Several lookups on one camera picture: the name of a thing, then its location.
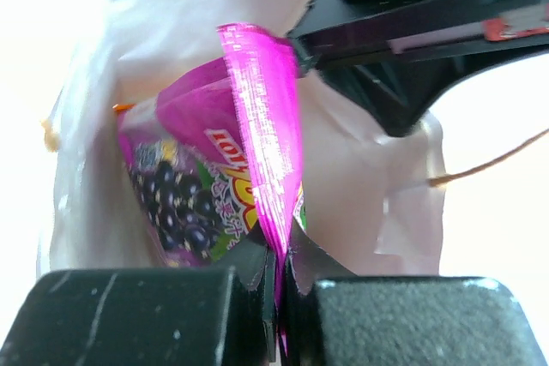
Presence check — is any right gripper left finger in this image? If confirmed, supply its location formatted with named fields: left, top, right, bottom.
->
left=216, top=225, right=277, bottom=362

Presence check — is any orange Fox's candy packet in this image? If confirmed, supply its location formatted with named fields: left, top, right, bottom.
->
left=112, top=104, right=135, bottom=113

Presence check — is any brown paper bag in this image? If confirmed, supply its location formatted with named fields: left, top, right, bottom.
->
left=37, top=0, right=444, bottom=275

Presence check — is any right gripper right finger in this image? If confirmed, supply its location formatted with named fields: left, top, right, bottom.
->
left=282, top=222, right=353, bottom=365

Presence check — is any purple snack packet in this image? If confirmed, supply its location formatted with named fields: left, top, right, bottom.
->
left=218, top=23, right=304, bottom=355
left=116, top=57, right=308, bottom=268

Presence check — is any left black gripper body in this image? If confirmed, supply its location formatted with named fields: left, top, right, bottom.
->
left=317, top=0, right=549, bottom=67

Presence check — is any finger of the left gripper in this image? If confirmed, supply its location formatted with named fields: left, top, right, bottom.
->
left=319, top=57, right=485, bottom=137
left=287, top=0, right=427, bottom=75

